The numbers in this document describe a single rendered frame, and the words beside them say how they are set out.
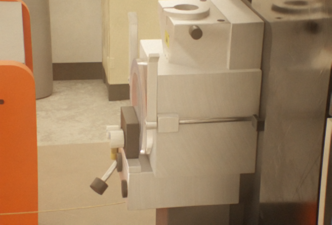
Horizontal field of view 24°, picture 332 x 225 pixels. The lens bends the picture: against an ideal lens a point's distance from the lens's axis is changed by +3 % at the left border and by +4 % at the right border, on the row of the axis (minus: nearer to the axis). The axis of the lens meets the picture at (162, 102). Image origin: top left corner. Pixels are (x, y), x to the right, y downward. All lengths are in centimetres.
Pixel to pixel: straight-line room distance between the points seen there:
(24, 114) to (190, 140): 43
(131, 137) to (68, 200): 89
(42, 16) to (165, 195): 325
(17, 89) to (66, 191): 59
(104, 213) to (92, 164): 22
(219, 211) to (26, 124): 41
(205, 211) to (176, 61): 15
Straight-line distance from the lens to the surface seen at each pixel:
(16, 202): 110
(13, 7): 131
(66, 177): 165
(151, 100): 63
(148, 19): 385
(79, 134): 360
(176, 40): 63
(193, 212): 71
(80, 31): 421
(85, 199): 156
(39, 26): 391
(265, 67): 64
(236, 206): 73
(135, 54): 73
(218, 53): 64
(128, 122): 67
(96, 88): 417
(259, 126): 64
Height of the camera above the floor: 146
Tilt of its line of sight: 22 degrees down
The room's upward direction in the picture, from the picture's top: 2 degrees clockwise
